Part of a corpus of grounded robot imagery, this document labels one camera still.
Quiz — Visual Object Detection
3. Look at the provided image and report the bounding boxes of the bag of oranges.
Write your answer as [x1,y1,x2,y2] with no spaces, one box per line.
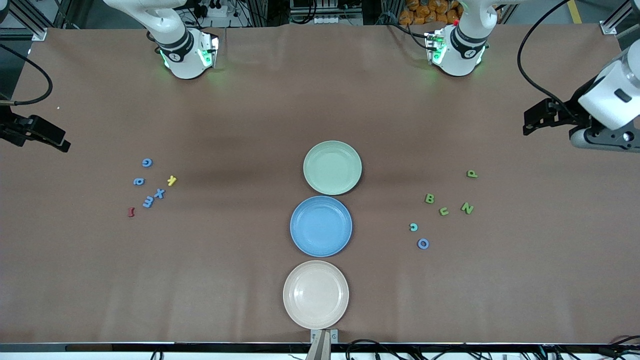
[398,0,463,26]

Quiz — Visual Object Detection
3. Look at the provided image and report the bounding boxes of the brown table cloth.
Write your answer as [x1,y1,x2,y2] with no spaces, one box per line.
[0,22,640,346]

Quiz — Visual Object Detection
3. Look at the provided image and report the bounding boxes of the white power strip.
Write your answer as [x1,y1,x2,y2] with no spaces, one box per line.
[202,0,228,18]

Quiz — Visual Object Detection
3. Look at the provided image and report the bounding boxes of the light green plate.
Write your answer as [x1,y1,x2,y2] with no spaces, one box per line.
[303,140,363,196]

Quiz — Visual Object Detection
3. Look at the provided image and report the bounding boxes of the blue plate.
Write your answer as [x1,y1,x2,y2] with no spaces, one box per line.
[290,195,353,258]

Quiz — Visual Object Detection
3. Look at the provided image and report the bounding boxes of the beige plate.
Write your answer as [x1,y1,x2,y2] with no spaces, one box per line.
[283,260,350,330]

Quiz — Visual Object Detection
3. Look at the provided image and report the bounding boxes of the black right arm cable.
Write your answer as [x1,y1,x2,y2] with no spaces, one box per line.
[0,44,54,106]

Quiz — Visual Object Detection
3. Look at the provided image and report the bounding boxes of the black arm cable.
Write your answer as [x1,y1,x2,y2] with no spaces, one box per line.
[0,44,54,106]
[517,0,576,118]

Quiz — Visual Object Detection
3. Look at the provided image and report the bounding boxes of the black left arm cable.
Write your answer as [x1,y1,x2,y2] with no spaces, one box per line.
[517,0,576,118]

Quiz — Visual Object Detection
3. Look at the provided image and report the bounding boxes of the black table edge rail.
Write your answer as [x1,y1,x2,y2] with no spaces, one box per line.
[0,342,640,354]

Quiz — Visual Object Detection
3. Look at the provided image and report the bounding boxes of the black cable loop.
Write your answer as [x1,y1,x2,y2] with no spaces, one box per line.
[345,339,398,360]

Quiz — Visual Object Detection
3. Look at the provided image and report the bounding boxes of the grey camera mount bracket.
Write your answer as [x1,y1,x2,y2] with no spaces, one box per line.
[306,329,339,360]

